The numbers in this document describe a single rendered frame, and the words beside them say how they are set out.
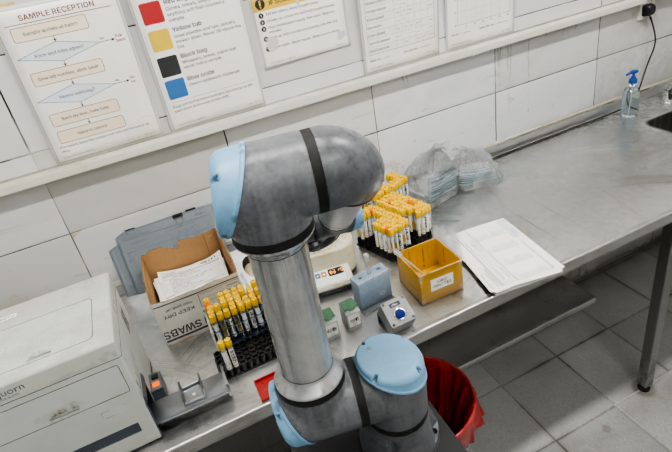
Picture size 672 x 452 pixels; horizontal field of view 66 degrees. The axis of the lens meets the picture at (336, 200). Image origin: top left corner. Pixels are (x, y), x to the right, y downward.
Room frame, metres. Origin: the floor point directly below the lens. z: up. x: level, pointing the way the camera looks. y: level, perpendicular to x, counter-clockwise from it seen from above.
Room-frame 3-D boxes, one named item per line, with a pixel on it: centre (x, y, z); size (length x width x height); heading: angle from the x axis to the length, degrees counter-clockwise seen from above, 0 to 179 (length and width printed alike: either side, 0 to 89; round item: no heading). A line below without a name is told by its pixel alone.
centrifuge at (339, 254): (1.32, 0.10, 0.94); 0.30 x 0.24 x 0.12; 10
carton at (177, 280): (1.26, 0.46, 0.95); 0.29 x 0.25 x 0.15; 19
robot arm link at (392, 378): (0.63, -0.03, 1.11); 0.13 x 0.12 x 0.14; 98
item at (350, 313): (1.04, 0.02, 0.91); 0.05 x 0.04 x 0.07; 19
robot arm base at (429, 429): (0.64, -0.04, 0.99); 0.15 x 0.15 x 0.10
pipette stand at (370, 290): (1.11, -0.05, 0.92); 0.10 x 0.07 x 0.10; 116
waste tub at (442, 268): (1.14, -0.22, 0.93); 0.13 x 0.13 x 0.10; 17
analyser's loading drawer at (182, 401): (0.86, 0.43, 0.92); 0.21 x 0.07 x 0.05; 109
